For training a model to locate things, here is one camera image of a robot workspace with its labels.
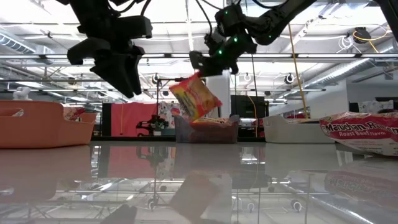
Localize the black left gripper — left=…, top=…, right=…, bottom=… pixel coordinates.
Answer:
left=67, top=0, right=146, bottom=98

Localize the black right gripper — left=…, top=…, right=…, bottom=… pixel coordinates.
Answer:
left=190, top=43, right=249, bottom=78

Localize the red Maruchan noodle packet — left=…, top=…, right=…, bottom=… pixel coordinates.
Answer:
left=63, top=106, right=86, bottom=122
left=319, top=111, right=398, bottom=157

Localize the white round pillar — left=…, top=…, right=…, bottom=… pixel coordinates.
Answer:
left=206, top=70, right=231, bottom=118

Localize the orange-red partition curtain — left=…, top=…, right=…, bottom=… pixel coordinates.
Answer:
left=111, top=102, right=158, bottom=137

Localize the black monitor screen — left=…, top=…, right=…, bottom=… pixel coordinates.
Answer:
left=230, top=95, right=270, bottom=119

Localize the floral patterned cloth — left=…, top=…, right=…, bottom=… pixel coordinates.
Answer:
left=357, top=100, right=395, bottom=114
left=157, top=101, right=187, bottom=128

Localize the small green potted plant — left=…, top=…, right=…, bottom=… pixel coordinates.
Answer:
left=150, top=119, right=169, bottom=136

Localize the dark grey plastic bin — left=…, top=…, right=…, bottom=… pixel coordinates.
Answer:
left=174, top=114, right=241, bottom=144

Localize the grey horizontal ceiling pipe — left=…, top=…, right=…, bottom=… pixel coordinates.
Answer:
left=0, top=78, right=103, bottom=83

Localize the orange plastic bin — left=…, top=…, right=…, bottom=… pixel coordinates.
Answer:
left=0, top=100, right=98, bottom=149

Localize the white robot figure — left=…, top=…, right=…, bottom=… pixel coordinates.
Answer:
left=12, top=86, right=32, bottom=101

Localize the white plastic bin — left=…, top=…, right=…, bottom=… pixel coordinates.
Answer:
left=262, top=114, right=338, bottom=144

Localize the black metal frame stand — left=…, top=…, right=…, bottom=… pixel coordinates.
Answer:
left=155, top=77, right=207, bottom=124

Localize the black hanging cord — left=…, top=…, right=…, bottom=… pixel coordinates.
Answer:
left=250, top=54, right=257, bottom=94

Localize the black partition post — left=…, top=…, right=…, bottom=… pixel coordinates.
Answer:
left=101, top=103, right=112, bottom=137

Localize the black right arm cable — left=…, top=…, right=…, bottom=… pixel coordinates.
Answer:
left=195, top=0, right=214, bottom=37

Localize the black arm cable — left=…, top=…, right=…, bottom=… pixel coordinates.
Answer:
left=195, top=0, right=214, bottom=37
left=140, top=0, right=152, bottom=17

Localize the yellow hanging cable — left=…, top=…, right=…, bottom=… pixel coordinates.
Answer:
left=248, top=95, right=259, bottom=138

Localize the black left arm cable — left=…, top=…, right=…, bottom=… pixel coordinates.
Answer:
left=140, top=0, right=152, bottom=17

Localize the yellow hanging cord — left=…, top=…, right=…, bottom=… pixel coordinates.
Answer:
left=287, top=23, right=309, bottom=119

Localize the silver ventilation duct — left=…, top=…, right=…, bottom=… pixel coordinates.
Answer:
left=303, top=57, right=398, bottom=91
left=0, top=32, right=55, bottom=57

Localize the white coiled cable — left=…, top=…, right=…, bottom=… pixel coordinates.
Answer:
left=338, top=35, right=354, bottom=54

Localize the black ceiling cable reel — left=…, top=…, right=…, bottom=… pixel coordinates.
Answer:
left=353, top=27, right=372, bottom=45

